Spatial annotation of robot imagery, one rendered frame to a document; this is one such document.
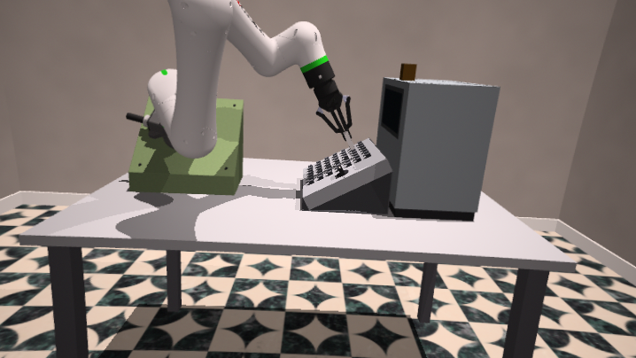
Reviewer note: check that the grey control console with keypad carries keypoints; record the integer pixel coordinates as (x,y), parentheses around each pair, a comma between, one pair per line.
(429,158)

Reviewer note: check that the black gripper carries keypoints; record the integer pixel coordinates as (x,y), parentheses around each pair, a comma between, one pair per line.
(331,103)

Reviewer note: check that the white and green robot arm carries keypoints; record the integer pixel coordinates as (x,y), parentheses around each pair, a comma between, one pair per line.
(201,28)

